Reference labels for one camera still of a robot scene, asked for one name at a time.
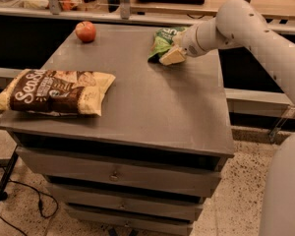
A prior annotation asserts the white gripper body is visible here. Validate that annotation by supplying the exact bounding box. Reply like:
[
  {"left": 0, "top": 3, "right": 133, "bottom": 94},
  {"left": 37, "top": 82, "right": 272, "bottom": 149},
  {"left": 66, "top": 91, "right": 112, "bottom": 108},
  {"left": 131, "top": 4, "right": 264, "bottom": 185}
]
[{"left": 181, "top": 26, "right": 205, "bottom": 57}]

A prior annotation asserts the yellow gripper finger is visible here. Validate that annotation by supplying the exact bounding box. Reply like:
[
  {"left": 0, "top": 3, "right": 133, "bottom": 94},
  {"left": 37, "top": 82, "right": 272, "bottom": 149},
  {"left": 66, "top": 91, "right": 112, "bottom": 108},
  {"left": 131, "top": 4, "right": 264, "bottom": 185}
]
[
  {"left": 172, "top": 30, "right": 185, "bottom": 46},
  {"left": 159, "top": 46, "right": 186, "bottom": 66}
]

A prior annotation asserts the green rice chip bag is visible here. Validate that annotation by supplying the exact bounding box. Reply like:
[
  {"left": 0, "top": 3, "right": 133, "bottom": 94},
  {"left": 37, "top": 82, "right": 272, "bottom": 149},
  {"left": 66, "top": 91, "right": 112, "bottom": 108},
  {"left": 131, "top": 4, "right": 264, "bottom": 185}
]
[{"left": 147, "top": 27, "right": 187, "bottom": 64}]

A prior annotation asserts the brown sea salt chip bag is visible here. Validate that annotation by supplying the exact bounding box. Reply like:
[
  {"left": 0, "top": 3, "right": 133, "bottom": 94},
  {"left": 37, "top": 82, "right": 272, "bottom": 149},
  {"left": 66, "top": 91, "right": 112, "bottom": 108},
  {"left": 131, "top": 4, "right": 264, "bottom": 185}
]
[{"left": 0, "top": 69, "right": 115, "bottom": 116}]

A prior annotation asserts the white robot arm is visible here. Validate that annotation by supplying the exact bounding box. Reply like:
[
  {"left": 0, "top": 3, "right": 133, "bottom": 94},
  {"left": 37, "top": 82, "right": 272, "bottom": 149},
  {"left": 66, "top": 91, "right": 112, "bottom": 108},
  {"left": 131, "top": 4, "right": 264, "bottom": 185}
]
[{"left": 159, "top": 0, "right": 295, "bottom": 236}]

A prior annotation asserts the red apple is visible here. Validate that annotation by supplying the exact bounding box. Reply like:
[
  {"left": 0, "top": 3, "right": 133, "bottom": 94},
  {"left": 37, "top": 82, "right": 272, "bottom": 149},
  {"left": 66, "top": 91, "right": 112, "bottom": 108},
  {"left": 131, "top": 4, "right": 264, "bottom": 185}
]
[{"left": 75, "top": 21, "right": 96, "bottom": 42}]

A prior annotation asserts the grey drawer cabinet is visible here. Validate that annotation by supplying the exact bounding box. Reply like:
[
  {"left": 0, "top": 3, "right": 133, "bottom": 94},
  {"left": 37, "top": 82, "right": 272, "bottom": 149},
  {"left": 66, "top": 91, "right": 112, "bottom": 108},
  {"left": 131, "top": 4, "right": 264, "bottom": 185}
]
[{"left": 0, "top": 24, "right": 236, "bottom": 236}]

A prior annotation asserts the top grey drawer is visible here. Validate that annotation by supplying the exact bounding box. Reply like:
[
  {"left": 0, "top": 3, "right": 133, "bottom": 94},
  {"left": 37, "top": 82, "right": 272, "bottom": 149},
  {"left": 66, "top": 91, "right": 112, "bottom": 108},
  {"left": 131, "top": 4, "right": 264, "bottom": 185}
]
[{"left": 16, "top": 147, "right": 220, "bottom": 198}]

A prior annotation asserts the grey drawer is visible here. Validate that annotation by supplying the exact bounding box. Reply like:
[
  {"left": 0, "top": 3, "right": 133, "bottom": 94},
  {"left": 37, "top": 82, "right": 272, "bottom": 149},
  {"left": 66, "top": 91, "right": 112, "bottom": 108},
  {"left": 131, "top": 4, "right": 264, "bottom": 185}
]
[
  {"left": 16, "top": 147, "right": 220, "bottom": 198},
  {"left": 65, "top": 206, "right": 193, "bottom": 236},
  {"left": 47, "top": 183, "right": 203, "bottom": 221}
]

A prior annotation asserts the middle grey drawer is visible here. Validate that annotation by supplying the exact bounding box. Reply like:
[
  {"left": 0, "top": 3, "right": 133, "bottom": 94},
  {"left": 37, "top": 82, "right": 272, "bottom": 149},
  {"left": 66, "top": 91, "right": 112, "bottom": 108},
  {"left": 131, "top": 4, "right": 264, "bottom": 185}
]
[{"left": 47, "top": 183, "right": 203, "bottom": 221}]

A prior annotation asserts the bottom grey drawer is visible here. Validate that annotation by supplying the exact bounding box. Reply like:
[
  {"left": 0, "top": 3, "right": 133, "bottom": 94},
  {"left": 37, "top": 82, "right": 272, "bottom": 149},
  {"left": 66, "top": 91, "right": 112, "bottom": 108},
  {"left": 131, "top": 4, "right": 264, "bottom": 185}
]
[{"left": 65, "top": 206, "right": 193, "bottom": 236}]

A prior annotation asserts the black stand leg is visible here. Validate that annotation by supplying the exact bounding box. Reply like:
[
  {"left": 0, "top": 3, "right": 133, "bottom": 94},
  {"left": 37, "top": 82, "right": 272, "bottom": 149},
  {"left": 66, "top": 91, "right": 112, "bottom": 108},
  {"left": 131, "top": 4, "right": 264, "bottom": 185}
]
[{"left": 0, "top": 151, "right": 19, "bottom": 202}]

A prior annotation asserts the middle metal bracket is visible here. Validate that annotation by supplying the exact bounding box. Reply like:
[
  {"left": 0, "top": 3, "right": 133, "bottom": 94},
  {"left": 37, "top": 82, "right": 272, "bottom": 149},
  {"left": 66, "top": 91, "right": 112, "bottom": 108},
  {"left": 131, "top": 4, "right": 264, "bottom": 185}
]
[{"left": 120, "top": 0, "right": 131, "bottom": 20}]

